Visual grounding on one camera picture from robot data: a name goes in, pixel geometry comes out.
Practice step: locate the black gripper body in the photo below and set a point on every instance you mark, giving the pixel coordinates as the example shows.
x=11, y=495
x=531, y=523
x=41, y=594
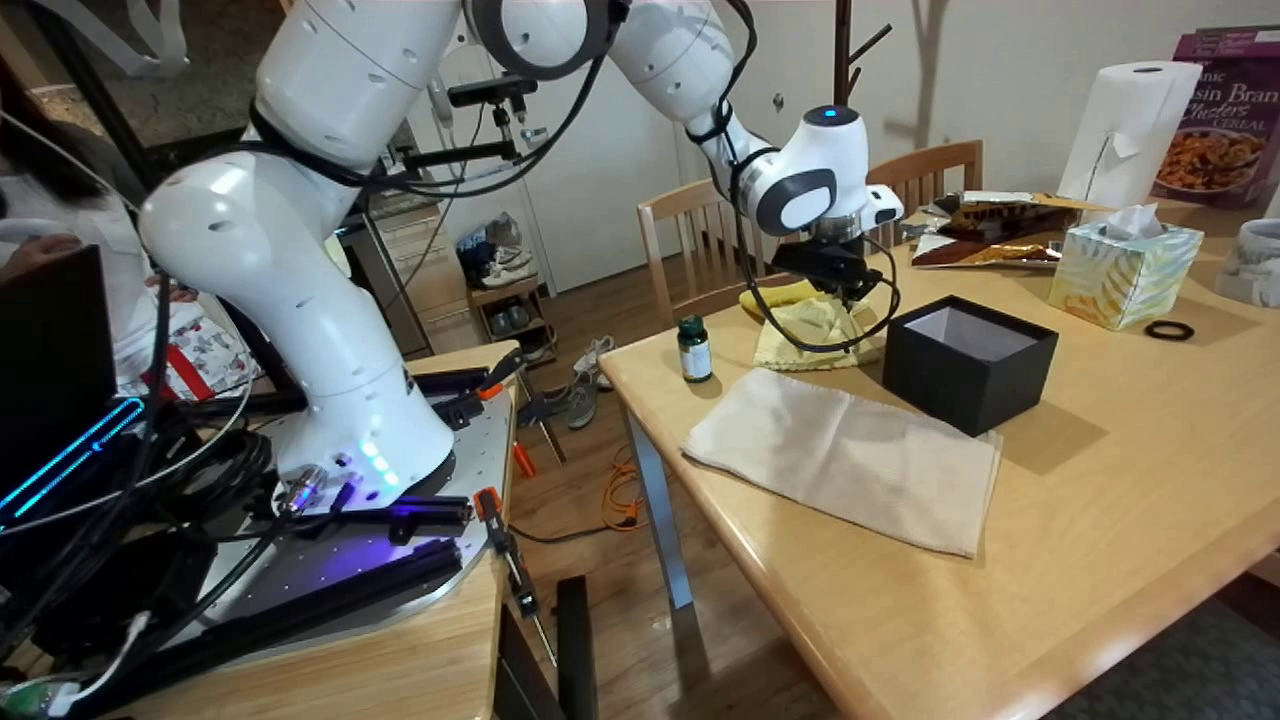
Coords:
x=832, y=265

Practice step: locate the yellow patterned towel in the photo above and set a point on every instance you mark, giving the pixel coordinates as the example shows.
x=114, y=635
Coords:
x=802, y=340

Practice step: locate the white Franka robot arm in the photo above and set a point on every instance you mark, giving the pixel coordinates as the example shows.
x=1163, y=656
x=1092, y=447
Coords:
x=333, y=334

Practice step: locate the white paper towel roll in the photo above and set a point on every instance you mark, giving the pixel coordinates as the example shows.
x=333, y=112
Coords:
x=1122, y=126

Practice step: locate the small green pill bottle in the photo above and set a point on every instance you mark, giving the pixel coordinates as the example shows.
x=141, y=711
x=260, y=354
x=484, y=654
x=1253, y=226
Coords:
x=694, y=354

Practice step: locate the black open square box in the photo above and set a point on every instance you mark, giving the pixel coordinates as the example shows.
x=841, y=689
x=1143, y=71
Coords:
x=970, y=377

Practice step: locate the wooden slat-back chair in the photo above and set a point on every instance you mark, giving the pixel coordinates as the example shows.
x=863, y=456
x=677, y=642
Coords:
x=687, y=254
x=932, y=173

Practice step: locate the crumpled brown snack bag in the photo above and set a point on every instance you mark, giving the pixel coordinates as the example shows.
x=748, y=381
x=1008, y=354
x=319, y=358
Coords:
x=984, y=248
x=1021, y=207

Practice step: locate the beige plain cloth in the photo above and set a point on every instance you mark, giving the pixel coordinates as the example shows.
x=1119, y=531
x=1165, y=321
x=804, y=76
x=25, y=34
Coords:
x=855, y=462

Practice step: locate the dark wooden coat rack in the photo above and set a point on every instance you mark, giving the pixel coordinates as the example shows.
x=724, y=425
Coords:
x=841, y=53

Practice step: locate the patterned tissue box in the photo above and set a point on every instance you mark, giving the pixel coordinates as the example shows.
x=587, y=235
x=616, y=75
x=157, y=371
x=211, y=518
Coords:
x=1122, y=272

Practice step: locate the grey metal table leg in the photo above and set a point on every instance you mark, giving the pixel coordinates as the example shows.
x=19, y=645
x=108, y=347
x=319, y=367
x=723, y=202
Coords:
x=666, y=545

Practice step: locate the low wooden shoe shelf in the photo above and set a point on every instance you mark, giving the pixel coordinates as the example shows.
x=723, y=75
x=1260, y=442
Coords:
x=512, y=315

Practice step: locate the white sneaker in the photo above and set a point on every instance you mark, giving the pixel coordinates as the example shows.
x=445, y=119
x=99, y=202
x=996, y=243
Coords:
x=506, y=254

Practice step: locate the pale grey bundled fabric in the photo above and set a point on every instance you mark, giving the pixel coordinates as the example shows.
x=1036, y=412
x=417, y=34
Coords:
x=1253, y=265

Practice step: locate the purple cereal box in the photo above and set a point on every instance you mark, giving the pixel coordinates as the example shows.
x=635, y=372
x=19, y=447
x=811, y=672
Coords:
x=1220, y=122

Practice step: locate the wooden robot cart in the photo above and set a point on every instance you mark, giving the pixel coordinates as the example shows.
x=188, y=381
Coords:
x=375, y=665

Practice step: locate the white red printed bag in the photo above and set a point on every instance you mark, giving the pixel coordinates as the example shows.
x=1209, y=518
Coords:
x=187, y=354

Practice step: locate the long black clamp bar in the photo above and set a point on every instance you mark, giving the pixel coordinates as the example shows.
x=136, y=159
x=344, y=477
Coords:
x=264, y=635

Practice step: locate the dark laptop screen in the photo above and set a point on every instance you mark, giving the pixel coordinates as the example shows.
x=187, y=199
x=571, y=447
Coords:
x=55, y=363

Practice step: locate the blue lit black device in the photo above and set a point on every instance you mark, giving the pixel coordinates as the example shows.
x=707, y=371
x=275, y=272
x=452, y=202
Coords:
x=67, y=462

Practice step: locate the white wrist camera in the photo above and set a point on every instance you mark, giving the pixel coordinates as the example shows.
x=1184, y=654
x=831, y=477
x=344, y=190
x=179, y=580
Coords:
x=880, y=210

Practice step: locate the stereo camera on mount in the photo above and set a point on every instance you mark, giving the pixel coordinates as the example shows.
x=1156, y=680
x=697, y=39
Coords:
x=494, y=91

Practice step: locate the black metal post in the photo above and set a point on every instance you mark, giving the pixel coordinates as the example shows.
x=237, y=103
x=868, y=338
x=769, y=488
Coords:
x=573, y=654

